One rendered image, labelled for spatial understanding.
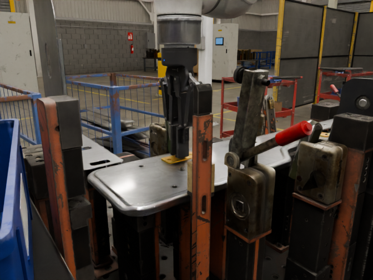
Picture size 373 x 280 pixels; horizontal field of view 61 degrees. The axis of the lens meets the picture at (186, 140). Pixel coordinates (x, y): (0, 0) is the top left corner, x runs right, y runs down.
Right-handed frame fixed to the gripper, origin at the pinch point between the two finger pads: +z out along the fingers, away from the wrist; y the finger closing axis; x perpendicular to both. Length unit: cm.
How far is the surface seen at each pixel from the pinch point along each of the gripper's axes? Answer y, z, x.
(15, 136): -19.8, -11.2, 34.6
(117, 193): -7.5, 4.8, 18.6
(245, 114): -21.2, -9.8, 1.7
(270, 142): -25.7, -6.0, 0.7
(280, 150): -9.2, 4.6, -24.4
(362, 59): 312, 6, -731
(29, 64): 803, 20, -114
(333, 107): 8, 2, -78
